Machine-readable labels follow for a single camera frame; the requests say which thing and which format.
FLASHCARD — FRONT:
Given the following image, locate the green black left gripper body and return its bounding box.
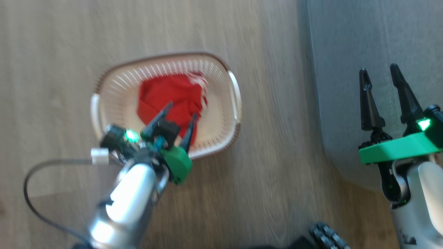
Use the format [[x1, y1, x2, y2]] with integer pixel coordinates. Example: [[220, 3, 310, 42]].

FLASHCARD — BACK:
[[140, 136, 193, 185]]

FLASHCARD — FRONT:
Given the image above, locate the grey fabric sofa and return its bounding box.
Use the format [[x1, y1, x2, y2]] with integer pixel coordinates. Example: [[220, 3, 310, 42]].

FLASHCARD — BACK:
[[306, 0, 443, 193]]

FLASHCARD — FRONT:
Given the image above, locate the thin black cable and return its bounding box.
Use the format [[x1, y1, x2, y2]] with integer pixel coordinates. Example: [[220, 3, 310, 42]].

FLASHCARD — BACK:
[[23, 158, 122, 247]]

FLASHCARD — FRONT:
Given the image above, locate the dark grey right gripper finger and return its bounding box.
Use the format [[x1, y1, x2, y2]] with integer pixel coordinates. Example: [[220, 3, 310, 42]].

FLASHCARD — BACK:
[[390, 63, 426, 135], [359, 68, 386, 131]]

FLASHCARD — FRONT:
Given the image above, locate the white cable connector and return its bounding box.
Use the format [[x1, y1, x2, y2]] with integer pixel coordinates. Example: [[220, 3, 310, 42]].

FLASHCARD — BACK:
[[90, 148, 110, 165]]

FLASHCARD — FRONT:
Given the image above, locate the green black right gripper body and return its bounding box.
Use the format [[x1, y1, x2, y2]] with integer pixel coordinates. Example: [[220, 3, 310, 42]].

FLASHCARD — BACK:
[[358, 129, 443, 165]]

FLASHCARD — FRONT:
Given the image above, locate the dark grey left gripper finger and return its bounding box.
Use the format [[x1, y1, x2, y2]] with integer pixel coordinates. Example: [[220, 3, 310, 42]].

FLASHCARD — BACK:
[[141, 101, 181, 143], [180, 113, 199, 153]]

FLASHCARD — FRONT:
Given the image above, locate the red cloth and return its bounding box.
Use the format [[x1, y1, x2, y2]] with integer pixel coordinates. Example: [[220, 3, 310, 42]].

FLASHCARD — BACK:
[[137, 72, 209, 146]]

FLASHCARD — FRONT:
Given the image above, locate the cream plastic laundry basket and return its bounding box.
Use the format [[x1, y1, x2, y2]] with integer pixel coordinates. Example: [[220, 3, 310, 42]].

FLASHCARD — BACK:
[[90, 52, 242, 160]]

